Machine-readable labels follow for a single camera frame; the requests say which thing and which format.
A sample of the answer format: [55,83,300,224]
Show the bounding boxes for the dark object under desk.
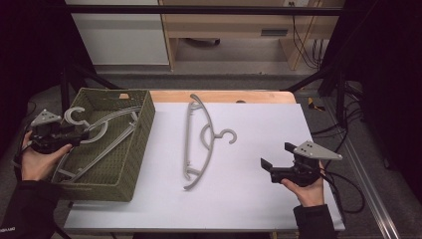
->
[183,37,222,47]

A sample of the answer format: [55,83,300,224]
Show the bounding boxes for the black floor cables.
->
[311,83,366,153]

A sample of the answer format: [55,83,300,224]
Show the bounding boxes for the white cabinet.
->
[65,0,170,67]

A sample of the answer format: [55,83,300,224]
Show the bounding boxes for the yellow and black tool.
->
[307,97,326,113]

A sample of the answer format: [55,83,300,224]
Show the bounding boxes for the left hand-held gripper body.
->
[30,109,83,154]

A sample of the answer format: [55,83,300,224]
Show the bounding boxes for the grey plastic hanger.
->
[183,94,239,191]
[51,106,143,183]
[54,108,143,184]

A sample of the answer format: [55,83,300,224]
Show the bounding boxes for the person's right hand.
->
[281,162,326,208]

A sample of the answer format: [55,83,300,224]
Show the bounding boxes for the green woven basket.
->
[49,87,156,203]

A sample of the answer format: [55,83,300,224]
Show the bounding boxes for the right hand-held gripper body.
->
[270,140,343,187]

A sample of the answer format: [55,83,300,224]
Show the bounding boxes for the person's left hand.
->
[20,130,74,182]

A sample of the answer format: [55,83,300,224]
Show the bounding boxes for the white table board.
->
[63,102,346,232]

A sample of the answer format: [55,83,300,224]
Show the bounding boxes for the black hanging cables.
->
[290,1,325,71]

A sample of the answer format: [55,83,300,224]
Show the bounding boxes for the aluminium rail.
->
[322,99,403,239]

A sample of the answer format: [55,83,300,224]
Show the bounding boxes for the right hand-held gripper cable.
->
[319,168,366,215]

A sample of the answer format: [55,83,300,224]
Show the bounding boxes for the wooden table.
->
[148,90,298,105]

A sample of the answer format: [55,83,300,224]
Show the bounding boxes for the black frame leg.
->
[60,63,124,118]
[282,63,348,128]

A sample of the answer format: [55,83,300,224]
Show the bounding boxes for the black horizontal frame bar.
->
[64,4,346,17]

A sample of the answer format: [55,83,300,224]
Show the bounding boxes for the light wooden desk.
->
[158,0,346,72]

